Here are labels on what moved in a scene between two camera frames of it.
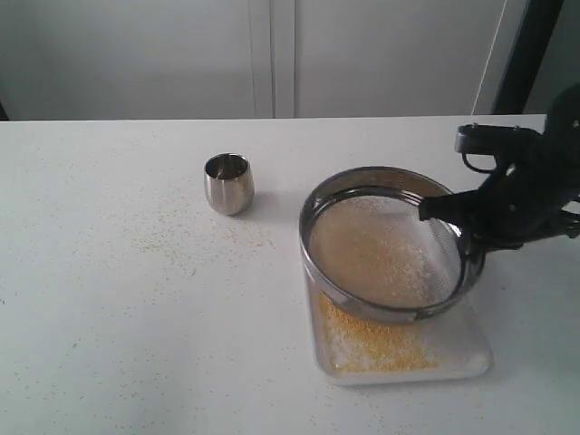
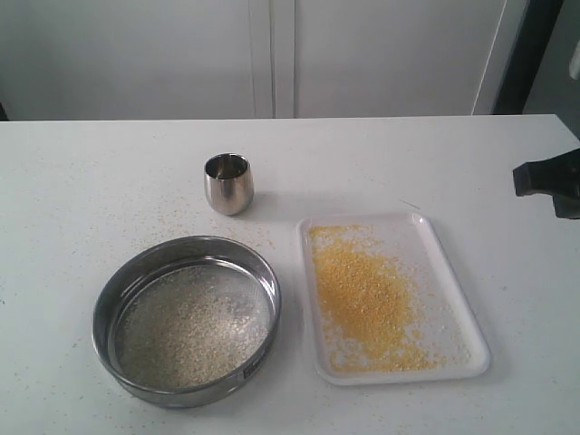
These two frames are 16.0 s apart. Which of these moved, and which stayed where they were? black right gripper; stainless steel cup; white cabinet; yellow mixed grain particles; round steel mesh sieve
Moved: black right gripper; round steel mesh sieve; yellow mixed grain particles
Stayed: white cabinet; stainless steel cup
